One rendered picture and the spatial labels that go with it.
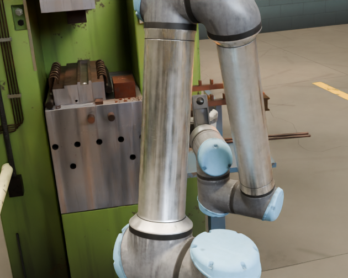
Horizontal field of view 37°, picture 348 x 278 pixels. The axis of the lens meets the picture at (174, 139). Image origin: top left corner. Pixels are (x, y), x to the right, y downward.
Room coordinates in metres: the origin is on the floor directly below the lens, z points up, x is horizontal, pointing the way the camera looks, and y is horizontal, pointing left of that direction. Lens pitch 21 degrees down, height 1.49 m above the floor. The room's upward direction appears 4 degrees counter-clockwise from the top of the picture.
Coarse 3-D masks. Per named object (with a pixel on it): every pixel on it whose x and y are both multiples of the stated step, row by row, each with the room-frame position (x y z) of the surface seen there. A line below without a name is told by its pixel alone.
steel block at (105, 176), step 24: (120, 72) 2.46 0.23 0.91; (48, 120) 1.91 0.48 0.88; (72, 120) 1.92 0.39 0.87; (96, 120) 1.93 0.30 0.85; (120, 120) 1.94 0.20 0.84; (72, 144) 1.92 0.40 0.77; (96, 144) 1.93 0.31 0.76; (120, 144) 1.94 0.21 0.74; (96, 168) 1.93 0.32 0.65; (120, 168) 1.94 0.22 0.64; (72, 192) 1.91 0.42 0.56; (96, 192) 1.93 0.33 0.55; (120, 192) 1.94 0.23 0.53
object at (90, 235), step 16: (112, 208) 1.94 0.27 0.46; (128, 208) 1.94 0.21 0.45; (64, 224) 1.91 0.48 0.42; (80, 224) 1.91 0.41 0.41; (96, 224) 1.92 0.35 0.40; (112, 224) 1.93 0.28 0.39; (80, 240) 1.91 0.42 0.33; (96, 240) 1.92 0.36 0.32; (112, 240) 1.93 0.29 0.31; (80, 256) 1.91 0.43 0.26; (96, 256) 1.92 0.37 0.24; (112, 256) 1.93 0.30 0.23; (80, 272) 1.91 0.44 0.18; (96, 272) 1.92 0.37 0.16; (112, 272) 1.93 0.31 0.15
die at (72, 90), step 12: (84, 60) 2.39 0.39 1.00; (96, 60) 2.41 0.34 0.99; (60, 72) 2.26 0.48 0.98; (72, 72) 2.20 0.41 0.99; (96, 72) 2.16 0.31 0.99; (60, 84) 2.04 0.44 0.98; (72, 84) 1.99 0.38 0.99; (96, 84) 1.99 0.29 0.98; (60, 96) 1.97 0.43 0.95; (72, 96) 1.98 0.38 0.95; (84, 96) 1.99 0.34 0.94; (96, 96) 1.99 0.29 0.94
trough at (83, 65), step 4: (80, 64) 2.35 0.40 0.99; (84, 64) 2.37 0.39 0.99; (80, 68) 2.26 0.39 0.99; (84, 68) 2.28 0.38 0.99; (80, 72) 2.19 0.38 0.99; (84, 72) 2.20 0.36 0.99; (80, 76) 2.11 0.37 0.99; (84, 76) 2.13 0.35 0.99; (80, 80) 2.05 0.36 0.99; (84, 80) 2.06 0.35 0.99; (84, 84) 1.99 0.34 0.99
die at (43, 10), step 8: (40, 0) 1.97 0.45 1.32; (48, 0) 1.97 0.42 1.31; (56, 0) 1.98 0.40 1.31; (64, 0) 1.98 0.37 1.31; (72, 0) 1.99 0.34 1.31; (80, 0) 1.99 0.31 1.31; (88, 0) 1.99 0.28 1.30; (40, 8) 1.97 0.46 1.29; (48, 8) 1.97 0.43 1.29; (56, 8) 1.98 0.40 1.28; (64, 8) 1.98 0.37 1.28; (72, 8) 1.99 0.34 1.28; (80, 8) 1.99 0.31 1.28; (88, 8) 1.99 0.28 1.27
